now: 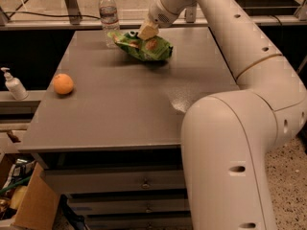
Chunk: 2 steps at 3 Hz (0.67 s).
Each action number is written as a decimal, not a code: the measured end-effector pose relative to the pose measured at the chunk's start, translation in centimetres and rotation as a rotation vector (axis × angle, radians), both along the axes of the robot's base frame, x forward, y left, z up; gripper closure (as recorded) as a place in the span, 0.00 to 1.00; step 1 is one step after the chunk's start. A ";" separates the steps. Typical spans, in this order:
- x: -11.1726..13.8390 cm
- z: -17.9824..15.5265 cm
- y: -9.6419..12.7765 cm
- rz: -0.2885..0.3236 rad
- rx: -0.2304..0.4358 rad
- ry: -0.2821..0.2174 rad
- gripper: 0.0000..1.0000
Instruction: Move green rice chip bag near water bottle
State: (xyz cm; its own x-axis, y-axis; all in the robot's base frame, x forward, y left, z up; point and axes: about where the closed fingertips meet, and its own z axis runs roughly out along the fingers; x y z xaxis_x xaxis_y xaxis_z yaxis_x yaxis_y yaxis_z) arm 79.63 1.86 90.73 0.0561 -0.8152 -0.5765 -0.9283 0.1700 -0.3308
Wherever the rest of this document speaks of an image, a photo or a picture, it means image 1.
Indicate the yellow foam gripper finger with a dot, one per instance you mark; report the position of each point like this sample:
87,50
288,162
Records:
148,30

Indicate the green rice chip bag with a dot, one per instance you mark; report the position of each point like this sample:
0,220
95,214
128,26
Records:
153,49

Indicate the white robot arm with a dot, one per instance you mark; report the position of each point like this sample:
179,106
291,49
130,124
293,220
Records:
225,136

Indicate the clear plastic water bottle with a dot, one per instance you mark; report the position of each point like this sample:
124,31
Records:
109,19

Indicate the white pump dispenser bottle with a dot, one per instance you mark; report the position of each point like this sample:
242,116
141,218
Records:
14,85

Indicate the orange fruit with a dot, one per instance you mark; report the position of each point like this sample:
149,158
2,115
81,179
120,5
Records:
63,84

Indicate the grey drawer cabinet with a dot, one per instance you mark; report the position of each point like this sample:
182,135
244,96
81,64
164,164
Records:
121,126

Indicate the top drawer knob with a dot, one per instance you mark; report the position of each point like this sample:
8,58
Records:
145,185

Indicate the cardboard box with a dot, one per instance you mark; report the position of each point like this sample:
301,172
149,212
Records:
38,207

